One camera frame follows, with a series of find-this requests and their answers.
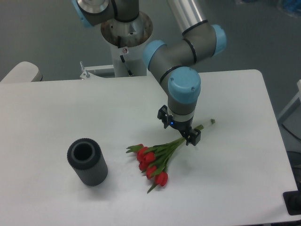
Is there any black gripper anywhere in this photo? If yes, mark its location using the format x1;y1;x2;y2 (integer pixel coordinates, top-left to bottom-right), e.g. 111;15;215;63
157;105;201;145

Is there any red tulip bouquet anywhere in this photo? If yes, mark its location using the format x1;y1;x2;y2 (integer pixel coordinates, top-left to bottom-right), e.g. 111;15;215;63
126;119;216;193

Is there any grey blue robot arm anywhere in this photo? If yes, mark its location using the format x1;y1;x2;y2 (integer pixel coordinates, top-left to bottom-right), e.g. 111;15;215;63
72;0;227;145

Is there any dark grey ribbed vase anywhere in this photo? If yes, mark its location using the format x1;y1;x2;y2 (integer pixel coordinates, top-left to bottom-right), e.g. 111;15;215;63
67;138;108;186

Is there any white chair armrest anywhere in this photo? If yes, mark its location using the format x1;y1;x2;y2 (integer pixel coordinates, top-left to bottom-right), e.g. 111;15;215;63
0;61;43;84

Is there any white furniture frame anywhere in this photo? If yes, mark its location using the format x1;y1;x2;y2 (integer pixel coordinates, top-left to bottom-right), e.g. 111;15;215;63
277;80;301;125

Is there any black table cable grommet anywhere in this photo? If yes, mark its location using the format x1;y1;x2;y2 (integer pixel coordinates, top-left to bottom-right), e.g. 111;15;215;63
283;191;301;216

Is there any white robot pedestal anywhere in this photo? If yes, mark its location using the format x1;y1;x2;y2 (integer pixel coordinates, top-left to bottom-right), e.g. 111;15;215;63
80;11;153;79

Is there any black pedestal cable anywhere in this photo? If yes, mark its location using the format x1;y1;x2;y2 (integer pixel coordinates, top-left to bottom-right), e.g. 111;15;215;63
117;35;135;77

